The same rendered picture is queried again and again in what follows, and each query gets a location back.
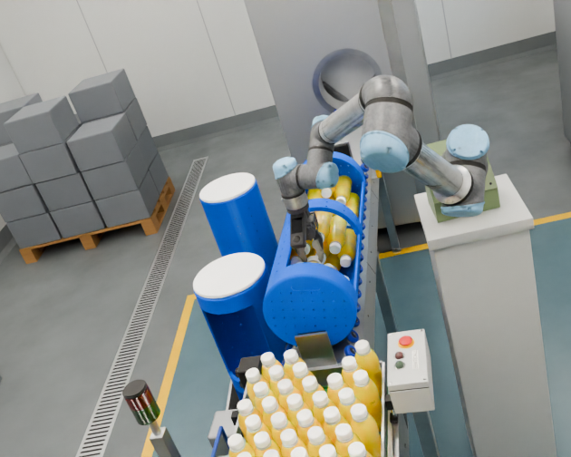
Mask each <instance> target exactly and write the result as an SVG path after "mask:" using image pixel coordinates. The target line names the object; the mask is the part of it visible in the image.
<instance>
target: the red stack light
mask: <svg viewBox="0 0 571 457"><path fill-rule="evenodd" d="M124 399H125V401H126V403H127V405H128V406H129V407H130V409H131V410H132V411H140V410H143V409H145V408H146V407H148V406H149V405H150V404H151V402H152V400H153V394H152V393H151V391H150V389H149V387H148V385H147V388H146V390H145V392H144V393H143V394H142V395H140V396H139V397H136V398H134V399H126V398H124Z"/></svg>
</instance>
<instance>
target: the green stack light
mask: <svg viewBox="0 0 571 457"><path fill-rule="evenodd" d="M131 412H132V414H133V416H134V417H135V419H136V421H137V423H138V424H140V425H148V424H151V423H153V422H155V421H156V420H157V419H158V418H159V416H160V408H159V406H158V404H157V402H156V400H155V398H154V396H153V400H152V402H151V404H150V405H149V406H148V407H146V408H145V409H143V410H140V411H131Z"/></svg>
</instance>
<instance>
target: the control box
mask: <svg viewBox="0 0 571 457"><path fill-rule="evenodd" d="M405 335H408V336H410V337H411V338H412V342H411V343H410V344H409V345H400V344H399V339H400V338H401V337H402V336H405ZM416 350H417V354H416ZM397 352H402V353H403V358H400V359H397V358H396V357H395V353H397ZM416 355H417V356H416ZM413 357H414V358H415V359H414V358H413ZM416 357H417V358H416ZM413 360H414V362H413ZM397 361H403V364H404V366H403V367H402V368H396V367H395V363H396V362H397ZM415 362H417V363H416V364H418V366H417V365H416V364H415ZM415 365H416V366H417V367H418V368H417V367H416V366H415ZM415 367H416V368H415ZM387 386H388V389H389V393H390V396H391V399H392V405H393V409H394V411H395V413H414V412H423V411H432V410H434V409H435V407H434V395H433V384H432V372H431V354H430V350H429V347H428V342H427V338H426V334H425V330H424V329H418V330H411V331H404V332H397V333H390V334H388V365H387Z"/></svg>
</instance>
